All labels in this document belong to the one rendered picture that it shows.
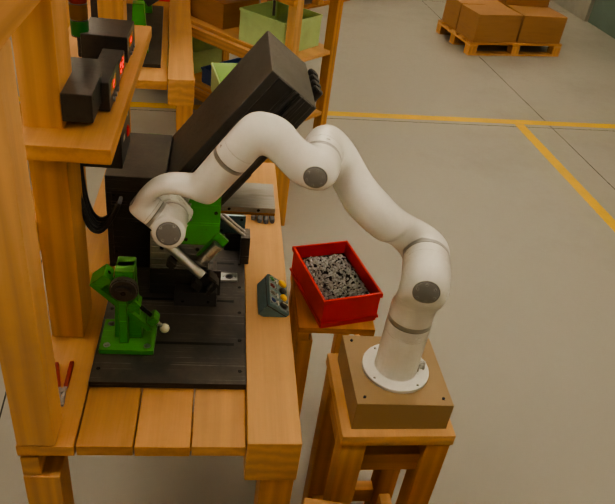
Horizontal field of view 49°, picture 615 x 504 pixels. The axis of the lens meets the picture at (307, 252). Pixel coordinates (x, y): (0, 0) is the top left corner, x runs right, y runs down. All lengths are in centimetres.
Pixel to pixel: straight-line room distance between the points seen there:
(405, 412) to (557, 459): 146
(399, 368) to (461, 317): 191
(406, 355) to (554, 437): 159
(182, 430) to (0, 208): 76
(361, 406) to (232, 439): 35
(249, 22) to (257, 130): 335
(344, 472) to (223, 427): 40
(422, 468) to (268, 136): 106
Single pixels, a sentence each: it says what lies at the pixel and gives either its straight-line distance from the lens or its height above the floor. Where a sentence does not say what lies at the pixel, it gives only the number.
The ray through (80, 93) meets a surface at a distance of 164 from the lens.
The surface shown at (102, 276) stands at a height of 114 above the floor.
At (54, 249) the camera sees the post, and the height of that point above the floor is 119.
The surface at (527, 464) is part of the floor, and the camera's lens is 315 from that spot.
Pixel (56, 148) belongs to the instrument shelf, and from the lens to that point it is 161.
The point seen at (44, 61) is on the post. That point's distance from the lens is 163.
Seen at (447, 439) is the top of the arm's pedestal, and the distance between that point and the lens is 196.
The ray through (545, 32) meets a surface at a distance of 837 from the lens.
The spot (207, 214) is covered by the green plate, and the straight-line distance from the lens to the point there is 204.
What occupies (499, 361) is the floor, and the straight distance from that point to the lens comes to 355.
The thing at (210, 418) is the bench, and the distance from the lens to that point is 182.
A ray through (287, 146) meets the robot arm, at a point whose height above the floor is 160.
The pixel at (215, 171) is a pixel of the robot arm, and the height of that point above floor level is 149.
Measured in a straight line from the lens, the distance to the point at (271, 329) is 205.
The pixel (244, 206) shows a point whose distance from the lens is 217.
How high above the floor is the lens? 227
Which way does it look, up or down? 35 degrees down
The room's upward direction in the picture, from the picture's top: 8 degrees clockwise
